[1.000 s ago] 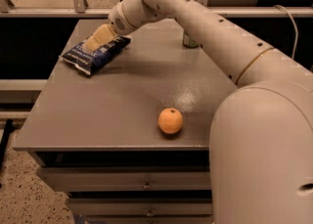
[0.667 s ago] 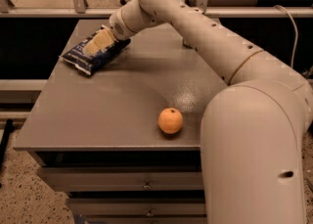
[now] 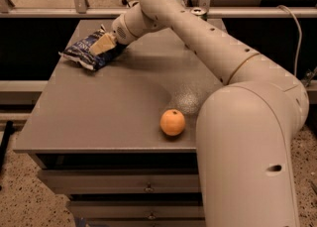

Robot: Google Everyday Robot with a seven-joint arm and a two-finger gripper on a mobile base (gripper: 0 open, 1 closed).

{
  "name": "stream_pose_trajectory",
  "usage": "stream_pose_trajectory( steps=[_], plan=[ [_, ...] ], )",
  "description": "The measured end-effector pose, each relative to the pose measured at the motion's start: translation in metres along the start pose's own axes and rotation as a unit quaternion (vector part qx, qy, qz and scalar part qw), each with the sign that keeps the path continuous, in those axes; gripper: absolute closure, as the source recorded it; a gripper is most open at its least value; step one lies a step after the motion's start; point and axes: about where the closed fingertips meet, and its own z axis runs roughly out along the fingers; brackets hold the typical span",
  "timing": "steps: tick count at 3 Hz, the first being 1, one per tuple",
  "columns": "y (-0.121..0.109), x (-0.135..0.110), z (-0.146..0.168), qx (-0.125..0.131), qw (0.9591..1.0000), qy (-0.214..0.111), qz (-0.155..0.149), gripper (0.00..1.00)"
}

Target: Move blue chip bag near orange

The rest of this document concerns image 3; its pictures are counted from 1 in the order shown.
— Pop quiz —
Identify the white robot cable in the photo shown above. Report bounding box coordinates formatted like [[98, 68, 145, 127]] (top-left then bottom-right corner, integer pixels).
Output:
[[276, 4, 303, 80]]

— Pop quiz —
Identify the green soda can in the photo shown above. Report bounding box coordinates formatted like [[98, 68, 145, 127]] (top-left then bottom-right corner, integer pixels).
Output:
[[190, 7, 207, 21]]

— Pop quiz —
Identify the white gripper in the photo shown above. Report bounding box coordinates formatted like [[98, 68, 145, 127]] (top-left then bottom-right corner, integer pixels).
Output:
[[89, 14, 137, 56]]

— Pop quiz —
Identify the blue chip bag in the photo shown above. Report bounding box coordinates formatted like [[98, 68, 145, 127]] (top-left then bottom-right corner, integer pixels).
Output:
[[59, 25, 126, 71]]

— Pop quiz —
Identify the top drawer with knob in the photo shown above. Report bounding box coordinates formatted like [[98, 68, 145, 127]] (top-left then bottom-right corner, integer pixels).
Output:
[[38, 170, 200, 195]]

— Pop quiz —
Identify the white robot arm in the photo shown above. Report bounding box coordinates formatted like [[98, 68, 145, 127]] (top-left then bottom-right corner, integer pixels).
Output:
[[92, 0, 309, 227]]

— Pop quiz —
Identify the orange fruit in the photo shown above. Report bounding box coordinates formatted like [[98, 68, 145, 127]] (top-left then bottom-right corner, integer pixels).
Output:
[[159, 109, 185, 136]]

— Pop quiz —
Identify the grey drawer cabinet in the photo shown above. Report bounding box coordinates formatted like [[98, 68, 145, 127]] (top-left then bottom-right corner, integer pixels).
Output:
[[14, 29, 222, 227]]

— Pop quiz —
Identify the drawer with knob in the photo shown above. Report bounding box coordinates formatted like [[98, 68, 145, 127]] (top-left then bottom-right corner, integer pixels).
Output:
[[38, 170, 200, 195], [66, 201, 204, 220]]

